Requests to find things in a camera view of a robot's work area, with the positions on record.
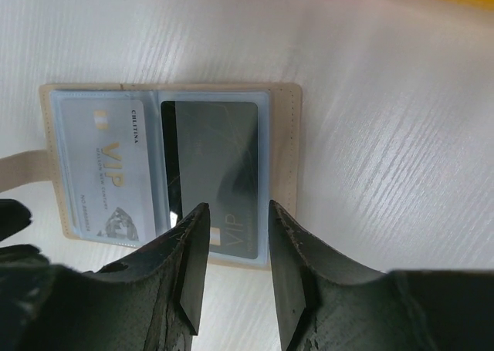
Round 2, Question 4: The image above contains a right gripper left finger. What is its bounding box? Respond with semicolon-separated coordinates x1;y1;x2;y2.
1;203;210;350

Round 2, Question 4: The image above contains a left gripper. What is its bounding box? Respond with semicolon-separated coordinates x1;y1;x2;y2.
0;198;51;271

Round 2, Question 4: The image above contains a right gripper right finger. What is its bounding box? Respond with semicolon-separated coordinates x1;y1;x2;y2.
269;202;493;350

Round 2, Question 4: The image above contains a silver VIP card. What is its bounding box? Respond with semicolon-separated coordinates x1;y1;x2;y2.
56;98;155;245

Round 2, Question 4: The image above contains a black VIP card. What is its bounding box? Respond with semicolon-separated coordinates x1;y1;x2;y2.
161;101;259;259

